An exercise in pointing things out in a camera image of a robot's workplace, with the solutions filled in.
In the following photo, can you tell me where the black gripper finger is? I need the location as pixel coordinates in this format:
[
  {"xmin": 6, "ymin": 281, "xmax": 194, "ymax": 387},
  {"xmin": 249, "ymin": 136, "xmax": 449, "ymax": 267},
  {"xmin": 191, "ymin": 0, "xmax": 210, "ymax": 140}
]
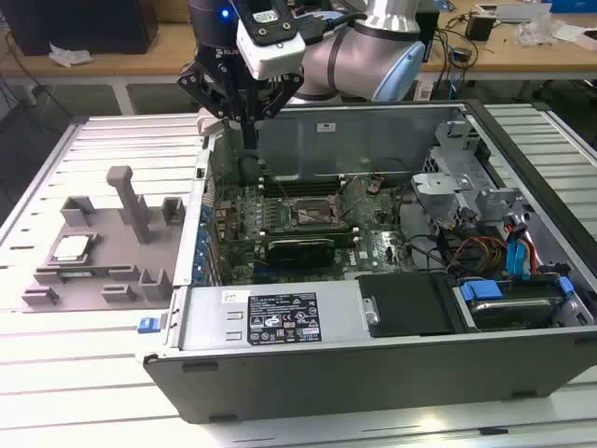
[
  {"xmin": 249, "ymin": 73, "xmax": 304, "ymax": 151},
  {"xmin": 175, "ymin": 59, "xmax": 251, "ymax": 151}
]

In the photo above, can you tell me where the metal locking lever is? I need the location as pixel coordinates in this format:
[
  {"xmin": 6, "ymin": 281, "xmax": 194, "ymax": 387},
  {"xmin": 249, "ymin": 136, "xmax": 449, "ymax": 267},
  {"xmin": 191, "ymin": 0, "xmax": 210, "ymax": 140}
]
[{"xmin": 271, "ymin": 180, "xmax": 294, "ymax": 205}]

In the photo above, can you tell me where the metal socket cover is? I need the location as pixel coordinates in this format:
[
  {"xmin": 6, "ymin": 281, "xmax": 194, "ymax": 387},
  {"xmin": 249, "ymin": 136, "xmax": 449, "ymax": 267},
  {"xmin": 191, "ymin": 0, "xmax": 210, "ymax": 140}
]
[{"xmin": 296, "ymin": 207, "xmax": 330, "ymax": 225}]

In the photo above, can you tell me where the silver CPU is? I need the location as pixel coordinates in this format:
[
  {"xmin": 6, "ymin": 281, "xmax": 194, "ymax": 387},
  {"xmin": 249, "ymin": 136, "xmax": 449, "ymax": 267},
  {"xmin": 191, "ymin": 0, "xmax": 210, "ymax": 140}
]
[{"xmin": 52, "ymin": 236, "xmax": 90, "ymax": 263}]

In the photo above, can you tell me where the CPU socket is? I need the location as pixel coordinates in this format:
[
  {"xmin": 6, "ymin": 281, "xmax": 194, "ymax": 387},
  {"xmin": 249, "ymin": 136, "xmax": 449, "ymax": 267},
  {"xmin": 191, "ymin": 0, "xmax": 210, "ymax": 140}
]
[{"xmin": 288, "ymin": 194, "xmax": 342, "ymax": 230}]

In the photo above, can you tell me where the gray case latch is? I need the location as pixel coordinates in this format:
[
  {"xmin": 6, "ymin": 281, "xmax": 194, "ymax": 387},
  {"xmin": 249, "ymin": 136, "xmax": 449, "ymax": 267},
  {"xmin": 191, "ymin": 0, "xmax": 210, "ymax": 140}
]
[{"xmin": 195, "ymin": 109, "xmax": 225, "ymax": 137}]

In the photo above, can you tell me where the brown cardboard box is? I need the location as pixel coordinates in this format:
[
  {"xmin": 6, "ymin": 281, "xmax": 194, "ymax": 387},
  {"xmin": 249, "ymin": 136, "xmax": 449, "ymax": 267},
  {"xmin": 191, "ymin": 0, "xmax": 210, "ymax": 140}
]
[{"xmin": 156, "ymin": 0, "xmax": 192, "ymax": 23}]

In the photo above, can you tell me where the wooden desk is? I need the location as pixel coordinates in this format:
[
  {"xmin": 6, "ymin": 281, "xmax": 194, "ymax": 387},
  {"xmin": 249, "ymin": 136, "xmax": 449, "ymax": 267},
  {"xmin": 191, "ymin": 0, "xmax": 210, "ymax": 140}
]
[{"xmin": 0, "ymin": 7, "xmax": 597, "ymax": 90}]

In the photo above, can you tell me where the black cylinder part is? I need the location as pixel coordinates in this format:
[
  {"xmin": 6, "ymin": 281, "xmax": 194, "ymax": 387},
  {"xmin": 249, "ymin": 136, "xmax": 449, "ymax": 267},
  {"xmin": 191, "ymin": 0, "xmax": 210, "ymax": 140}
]
[{"xmin": 239, "ymin": 156, "xmax": 260, "ymax": 182}]

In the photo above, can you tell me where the crumpled white paper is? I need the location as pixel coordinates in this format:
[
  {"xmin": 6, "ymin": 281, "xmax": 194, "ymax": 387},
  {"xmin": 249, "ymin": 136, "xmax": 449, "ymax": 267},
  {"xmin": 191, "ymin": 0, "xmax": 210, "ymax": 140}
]
[{"xmin": 48, "ymin": 41, "xmax": 93, "ymax": 68}]

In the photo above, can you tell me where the large black box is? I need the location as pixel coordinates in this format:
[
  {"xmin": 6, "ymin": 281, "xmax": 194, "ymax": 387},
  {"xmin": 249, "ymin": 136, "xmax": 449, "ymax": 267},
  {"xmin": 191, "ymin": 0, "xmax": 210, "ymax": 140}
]
[{"xmin": 0, "ymin": 0, "xmax": 160, "ymax": 57}]

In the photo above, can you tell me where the black graphics card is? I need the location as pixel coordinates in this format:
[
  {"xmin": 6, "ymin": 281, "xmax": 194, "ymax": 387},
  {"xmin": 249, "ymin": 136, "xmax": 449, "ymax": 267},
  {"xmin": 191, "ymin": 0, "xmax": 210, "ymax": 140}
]
[{"xmin": 223, "ymin": 234, "xmax": 338, "ymax": 271}]

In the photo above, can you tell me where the gray parts rack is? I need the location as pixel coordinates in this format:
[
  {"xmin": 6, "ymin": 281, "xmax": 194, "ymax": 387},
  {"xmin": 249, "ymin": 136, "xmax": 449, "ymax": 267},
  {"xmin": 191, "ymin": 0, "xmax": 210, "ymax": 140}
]
[{"xmin": 19, "ymin": 165, "xmax": 187, "ymax": 315}]

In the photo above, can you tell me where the green motherboard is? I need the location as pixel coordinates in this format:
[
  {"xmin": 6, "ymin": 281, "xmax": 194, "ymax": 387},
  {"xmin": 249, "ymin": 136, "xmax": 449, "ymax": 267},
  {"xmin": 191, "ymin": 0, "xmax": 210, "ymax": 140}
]
[{"xmin": 204, "ymin": 173, "xmax": 437, "ymax": 287}]

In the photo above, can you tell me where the silver metal drive cage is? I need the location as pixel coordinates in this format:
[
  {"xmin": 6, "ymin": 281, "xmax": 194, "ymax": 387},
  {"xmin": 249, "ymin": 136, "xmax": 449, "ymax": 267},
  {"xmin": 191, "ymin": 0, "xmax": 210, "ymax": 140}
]
[{"xmin": 410, "ymin": 119, "xmax": 535, "ymax": 237}]

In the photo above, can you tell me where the small black cube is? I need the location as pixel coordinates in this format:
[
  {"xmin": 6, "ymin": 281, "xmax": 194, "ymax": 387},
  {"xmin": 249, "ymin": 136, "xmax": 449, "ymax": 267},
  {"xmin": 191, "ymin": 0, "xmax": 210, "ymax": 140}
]
[{"xmin": 465, "ymin": 13, "xmax": 495, "ymax": 42}]

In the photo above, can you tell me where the silver power supply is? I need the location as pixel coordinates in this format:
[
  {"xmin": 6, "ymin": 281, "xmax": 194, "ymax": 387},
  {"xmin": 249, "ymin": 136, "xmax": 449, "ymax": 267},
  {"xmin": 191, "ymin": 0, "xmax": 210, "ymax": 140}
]
[{"xmin": 178, "ymin": 279, "xmax": 382, "ymax": 352}]

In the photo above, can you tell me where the black drive bay cover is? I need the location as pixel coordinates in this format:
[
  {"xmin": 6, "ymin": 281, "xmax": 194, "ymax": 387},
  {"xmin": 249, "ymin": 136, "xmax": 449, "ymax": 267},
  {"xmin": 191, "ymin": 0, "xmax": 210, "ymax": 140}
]
[{"xmin": 355, "ymin": 272, "xmax": 457, "ymax": 339}]

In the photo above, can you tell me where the clear plastic bag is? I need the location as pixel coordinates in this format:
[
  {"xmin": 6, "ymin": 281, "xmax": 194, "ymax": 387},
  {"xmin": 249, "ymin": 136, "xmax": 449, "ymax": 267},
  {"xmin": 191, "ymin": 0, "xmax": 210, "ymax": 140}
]
[{"xmin": 516, "ymin": 12, "xmax": 560, "ymax": 48}]

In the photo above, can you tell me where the white paper sheet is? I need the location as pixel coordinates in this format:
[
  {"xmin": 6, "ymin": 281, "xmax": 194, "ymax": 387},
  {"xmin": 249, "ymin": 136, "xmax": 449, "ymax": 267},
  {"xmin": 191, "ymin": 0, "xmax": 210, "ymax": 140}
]
[{"xmin": 553, "ymin": 21, "xmax": 597, "ymax": 51}]

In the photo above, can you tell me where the blue flat box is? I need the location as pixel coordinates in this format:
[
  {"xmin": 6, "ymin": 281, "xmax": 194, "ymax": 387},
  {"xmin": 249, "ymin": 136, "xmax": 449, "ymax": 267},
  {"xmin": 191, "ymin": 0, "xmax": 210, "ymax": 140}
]
[{"xmin": 549, "ymin": 0, "xmax": 597, "ymax": 14}]

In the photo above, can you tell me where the black open PC case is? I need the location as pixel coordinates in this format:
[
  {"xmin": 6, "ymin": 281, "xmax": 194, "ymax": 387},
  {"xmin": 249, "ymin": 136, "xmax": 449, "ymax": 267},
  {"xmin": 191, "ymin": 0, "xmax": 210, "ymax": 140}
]
[{"xmin": 134, "ymin": 98, "xmax": 597, "ymax": 425}]

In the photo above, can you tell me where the hard disk in blue carrier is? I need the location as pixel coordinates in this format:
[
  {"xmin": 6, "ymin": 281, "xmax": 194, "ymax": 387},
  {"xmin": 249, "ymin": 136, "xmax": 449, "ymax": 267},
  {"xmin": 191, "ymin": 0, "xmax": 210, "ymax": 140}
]
[{"xmin": 454, "ymin": 274, "xmax": 576, "ymax": 331}]

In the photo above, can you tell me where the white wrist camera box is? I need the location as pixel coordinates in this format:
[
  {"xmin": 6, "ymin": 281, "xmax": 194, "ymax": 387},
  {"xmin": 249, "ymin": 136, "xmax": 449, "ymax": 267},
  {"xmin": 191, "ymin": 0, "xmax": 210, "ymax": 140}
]
[{"xmin": 235, "ymin": 7, "xmax": 308, "ymax": 81}]

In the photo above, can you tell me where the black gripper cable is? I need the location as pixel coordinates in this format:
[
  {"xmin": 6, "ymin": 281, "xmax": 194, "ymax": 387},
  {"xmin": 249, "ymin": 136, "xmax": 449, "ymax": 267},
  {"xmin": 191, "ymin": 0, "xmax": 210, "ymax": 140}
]
[{"xmin": 302, "ymin": 9, "xmax": 370, "ymax": 38}]

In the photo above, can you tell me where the yellow orange wire bundle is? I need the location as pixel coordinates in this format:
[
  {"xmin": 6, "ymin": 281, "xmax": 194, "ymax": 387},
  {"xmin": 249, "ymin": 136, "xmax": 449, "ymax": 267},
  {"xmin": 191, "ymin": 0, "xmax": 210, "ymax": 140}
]
[{"xmin": 446, "ymin": 235, "xmax": 509, "ymax": 276}]

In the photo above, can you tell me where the blue flat wire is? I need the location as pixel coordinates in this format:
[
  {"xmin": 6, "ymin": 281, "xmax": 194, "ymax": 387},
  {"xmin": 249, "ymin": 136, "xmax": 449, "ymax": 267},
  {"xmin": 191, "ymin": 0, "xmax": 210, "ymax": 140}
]
[{"xmin": 505, "ymin": 212, "xmax": 534, "ymax": 281}]

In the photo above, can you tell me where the red flat wire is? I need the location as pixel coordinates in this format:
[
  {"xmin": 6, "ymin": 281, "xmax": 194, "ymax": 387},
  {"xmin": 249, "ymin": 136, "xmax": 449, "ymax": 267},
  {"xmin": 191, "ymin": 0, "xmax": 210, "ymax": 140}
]
[{"xmin": 522, "ymin": 235, "xmax": 559, "ymax": 277}]

